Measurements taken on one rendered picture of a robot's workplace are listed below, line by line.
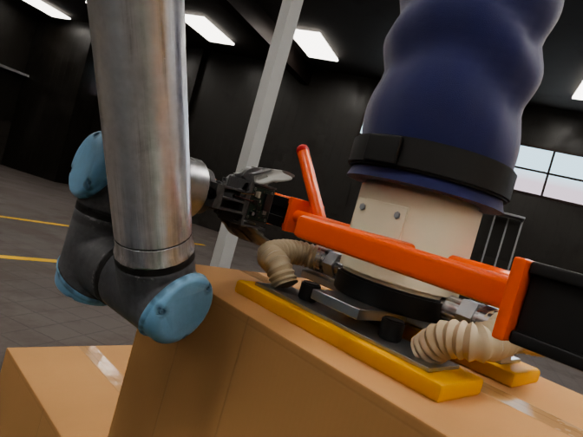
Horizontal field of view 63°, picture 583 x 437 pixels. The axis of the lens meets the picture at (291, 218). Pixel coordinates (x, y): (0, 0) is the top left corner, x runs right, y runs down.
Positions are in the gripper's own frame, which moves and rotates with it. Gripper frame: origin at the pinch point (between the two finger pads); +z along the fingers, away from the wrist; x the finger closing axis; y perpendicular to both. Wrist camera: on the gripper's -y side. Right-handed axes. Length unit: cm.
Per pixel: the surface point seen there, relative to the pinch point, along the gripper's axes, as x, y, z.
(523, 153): 200, -299, 817
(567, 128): 259, -248, 843
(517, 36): 28.1, 37.0, -4.8
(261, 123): 57, -245, 180
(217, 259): -60, -249, 176
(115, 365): -53, -50, 4
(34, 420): -57, -35, -19
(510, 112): 20.0, 37.3, -1.5
